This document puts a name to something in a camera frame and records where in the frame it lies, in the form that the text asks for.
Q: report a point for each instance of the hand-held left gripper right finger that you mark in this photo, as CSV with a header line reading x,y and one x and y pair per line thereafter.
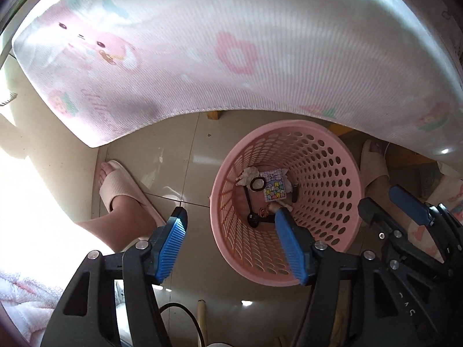
x,y
291,249

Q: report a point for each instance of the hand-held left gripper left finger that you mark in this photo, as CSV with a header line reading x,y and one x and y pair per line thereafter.
x,y
172,245

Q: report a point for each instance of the pink plastic basket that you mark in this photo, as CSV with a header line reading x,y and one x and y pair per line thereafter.
x,y
325,206

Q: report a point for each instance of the wooden table leg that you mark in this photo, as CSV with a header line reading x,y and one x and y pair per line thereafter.
x,y
214,115

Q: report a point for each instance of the printed tissue pack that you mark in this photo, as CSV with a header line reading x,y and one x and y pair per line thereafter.
x,y
275,186

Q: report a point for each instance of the black plastic spoon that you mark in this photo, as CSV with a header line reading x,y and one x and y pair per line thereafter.
x,y
253,220

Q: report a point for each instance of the left foot in slipper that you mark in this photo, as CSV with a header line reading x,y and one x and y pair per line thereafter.
x,y
119,224

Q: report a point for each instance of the pink printed blanket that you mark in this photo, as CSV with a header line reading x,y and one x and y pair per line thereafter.
x,y
217,61

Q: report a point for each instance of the pink fluffy clothing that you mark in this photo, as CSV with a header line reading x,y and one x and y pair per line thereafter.
x,y
21,296

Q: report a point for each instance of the grey cylinder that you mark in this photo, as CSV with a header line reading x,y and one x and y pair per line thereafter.
x,y
296,193

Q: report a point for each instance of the wooden stick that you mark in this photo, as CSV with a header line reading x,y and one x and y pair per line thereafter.
x,y
202,325

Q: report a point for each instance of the white tissue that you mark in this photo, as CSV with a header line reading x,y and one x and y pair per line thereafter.
x,y
246,175

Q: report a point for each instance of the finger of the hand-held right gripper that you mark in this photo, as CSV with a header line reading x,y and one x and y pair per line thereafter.
x,y
412,206
374,217

